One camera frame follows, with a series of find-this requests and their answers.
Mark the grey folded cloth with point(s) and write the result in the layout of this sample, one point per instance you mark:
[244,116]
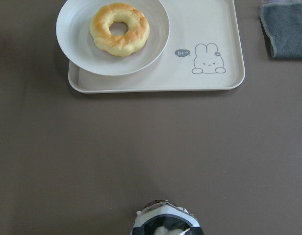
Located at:
[282,23]

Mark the glazed ring donut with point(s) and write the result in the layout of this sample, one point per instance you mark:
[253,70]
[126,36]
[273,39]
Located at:
[119,45]

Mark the white round plate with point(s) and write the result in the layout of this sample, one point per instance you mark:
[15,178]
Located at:
[75,40]

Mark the tea bottle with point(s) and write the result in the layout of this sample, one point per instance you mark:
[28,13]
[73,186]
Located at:
[160,217]

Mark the cream tray with bunny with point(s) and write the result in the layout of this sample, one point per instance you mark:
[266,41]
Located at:
[203,53]

